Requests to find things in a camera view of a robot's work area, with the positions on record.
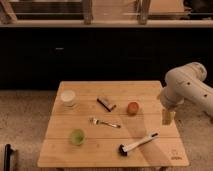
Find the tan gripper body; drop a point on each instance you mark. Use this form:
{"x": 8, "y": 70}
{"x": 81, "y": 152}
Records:
{"x": 167, "y": 116}

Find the silver metal fork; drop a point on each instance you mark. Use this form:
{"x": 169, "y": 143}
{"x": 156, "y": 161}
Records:
{"x": 96, "y": 121}

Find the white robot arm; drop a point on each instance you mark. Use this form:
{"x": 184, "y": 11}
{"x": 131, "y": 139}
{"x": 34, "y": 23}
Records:
{"x": 185, "y": 82}

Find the green plastic cup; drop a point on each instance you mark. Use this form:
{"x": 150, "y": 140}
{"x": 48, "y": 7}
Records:
{"x": 77, "y": 137}

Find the dark rectangular block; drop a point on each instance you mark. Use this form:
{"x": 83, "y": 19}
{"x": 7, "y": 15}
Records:
{"x": 106, "y": 103}

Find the wooden table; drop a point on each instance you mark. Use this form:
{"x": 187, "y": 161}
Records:
{"x": 100, "y": 147}

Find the black object at floor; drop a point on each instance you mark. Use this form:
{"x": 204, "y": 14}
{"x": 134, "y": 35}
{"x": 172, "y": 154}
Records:
{"x": 8, "y": 158}

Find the white handled black brush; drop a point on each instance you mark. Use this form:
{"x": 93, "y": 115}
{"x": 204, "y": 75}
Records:
{"x": 125, "y": 149}

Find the wooden shelf rail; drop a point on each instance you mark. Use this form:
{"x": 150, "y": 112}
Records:
{"x": 106, "y": 13}

